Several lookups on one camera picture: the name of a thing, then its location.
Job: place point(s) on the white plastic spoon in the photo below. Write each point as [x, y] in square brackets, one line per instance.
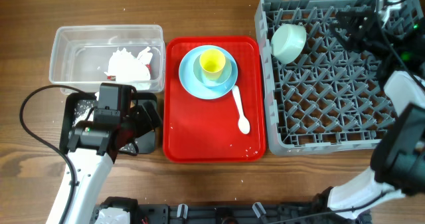
[243, 123]

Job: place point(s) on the white paper napkin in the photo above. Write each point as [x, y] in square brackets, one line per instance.
[144, 57]

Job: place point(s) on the clear plastic bin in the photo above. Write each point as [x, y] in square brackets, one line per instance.
[80, 54]

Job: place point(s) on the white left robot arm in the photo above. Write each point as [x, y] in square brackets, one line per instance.
[81, 185]

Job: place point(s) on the small light blue bowl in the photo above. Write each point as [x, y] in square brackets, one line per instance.
[197, 71]

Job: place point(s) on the yellow plastic cup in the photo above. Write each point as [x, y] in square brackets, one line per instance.
[212, 62]

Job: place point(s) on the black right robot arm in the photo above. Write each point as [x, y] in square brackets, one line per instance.
[396, 169]

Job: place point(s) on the black plastic bin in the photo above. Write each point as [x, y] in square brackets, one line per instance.
[146, 143]

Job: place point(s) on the white rice pile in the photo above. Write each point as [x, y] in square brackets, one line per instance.
[82, 111]

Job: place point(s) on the red plastic tray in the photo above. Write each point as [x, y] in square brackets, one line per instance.
[206, 131]

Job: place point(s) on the light blue plate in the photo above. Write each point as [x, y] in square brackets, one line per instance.
[193, 86]

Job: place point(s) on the red snack wrapper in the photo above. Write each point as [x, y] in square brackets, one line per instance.
[128, 72]

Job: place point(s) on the mint green bowl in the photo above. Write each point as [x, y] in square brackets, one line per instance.
[288, 42]

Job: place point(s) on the grey dishwasher rack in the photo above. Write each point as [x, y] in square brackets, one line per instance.
[328, 99]

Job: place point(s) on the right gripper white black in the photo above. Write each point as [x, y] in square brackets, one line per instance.
[370, 28]

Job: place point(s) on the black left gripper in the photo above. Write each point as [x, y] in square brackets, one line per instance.
[142, 121]

